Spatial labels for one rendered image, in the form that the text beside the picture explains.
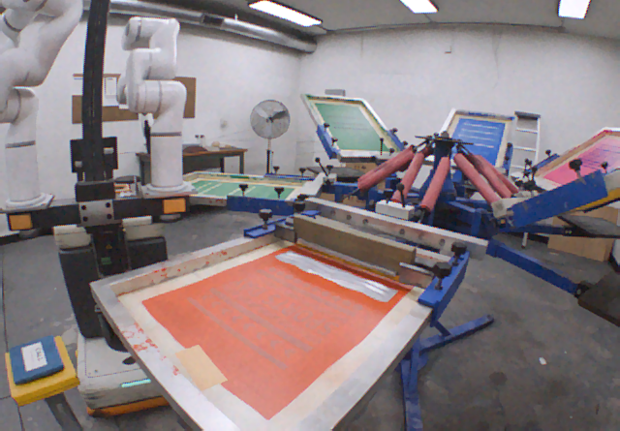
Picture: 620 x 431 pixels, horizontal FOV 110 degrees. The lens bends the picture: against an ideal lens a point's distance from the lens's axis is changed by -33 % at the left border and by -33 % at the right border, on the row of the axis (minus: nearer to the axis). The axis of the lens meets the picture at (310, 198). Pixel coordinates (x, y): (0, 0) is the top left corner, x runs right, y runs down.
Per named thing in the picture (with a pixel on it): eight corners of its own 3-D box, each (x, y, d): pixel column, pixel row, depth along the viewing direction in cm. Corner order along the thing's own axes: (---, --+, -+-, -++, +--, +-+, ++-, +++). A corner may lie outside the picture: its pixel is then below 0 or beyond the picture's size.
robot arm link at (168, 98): (190, 135, 86) (191, 79, 82) (145, 137, 77) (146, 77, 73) (178, 134, 92) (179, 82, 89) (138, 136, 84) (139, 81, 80)
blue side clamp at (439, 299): (432, 328, 61) (440, 301, 60) (412, 321, 64) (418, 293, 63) (464, 277, 84) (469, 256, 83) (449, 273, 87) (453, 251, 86)
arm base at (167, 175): (144, 183, 93) (142, 135, 89) (181, 180, 100) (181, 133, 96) (149, 194, 81) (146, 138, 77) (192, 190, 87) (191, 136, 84)
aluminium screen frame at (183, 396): (268, 499, 25) (267, 487, 24) (92, 296, 60) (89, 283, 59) (461, 272, 85) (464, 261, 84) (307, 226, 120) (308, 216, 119)
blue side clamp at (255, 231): (254, 255, 95) (254, 232, 93) (243, 250, 98) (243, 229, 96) (315, 231, 118) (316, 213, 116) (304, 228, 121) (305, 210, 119)
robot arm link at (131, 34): (173, 27, 87) (130, 23, 77) (158, 77, 101) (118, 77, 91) (166, 7, 93) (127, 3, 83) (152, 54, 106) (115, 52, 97)
